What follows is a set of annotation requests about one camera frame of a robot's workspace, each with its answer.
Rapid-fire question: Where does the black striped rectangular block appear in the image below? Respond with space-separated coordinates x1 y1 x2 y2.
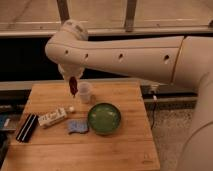
16 114 38 143

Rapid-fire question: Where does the blue sponge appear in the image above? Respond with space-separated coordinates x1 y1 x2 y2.
68 120 89 134

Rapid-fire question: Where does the green bowl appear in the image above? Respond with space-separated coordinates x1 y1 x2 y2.
87 103 121 135

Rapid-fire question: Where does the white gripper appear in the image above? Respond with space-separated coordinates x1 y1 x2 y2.
58 64 84 94

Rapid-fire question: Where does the white rectangular box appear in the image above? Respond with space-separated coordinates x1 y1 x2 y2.
38 108 67 127

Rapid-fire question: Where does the wooden table board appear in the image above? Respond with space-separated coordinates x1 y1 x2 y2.
1 81 160 171

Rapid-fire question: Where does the dark red pepper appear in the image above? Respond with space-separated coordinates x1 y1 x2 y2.
69 77 78 97

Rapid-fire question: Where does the small white ball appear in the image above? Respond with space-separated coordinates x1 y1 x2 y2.
68 106 75 113

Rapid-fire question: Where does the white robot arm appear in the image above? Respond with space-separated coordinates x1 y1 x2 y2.
45 20 213 171

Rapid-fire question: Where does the white ceramic cup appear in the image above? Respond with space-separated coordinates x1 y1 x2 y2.
78 82 92 103

